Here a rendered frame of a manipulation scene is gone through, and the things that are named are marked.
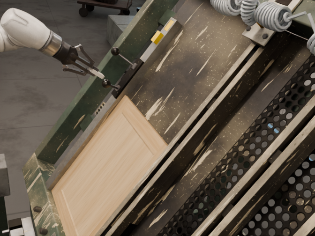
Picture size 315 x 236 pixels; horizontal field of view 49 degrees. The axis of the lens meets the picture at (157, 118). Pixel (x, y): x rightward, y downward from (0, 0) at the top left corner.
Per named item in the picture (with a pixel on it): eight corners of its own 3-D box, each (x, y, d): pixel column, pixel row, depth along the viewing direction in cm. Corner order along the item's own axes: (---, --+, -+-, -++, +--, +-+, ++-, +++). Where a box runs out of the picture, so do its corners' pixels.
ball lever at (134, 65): (134, 70, 150) (109, 52, 148) (139, 64, 150) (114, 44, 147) (134, 71, 147) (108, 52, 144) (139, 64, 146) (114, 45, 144)
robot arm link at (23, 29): (55, 25, 127) (40, 29, 137) (16, -1, 117) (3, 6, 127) (43, 51, 125) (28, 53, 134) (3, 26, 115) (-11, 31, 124)
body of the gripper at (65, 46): (60, 35, 135) (78, 47, 141) (48, 53, 137) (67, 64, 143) (64, 41, 130) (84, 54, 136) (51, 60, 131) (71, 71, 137)
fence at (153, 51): (52, 185, 164) (45, 182, 161) (176, 22, 149) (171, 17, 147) (54, 191, 160) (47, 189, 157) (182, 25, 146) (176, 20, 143)
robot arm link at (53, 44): (34, 45, 134) (47, 53, 138) (38, 53, 127) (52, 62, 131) (48, 26, 132) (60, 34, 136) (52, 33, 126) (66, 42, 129)
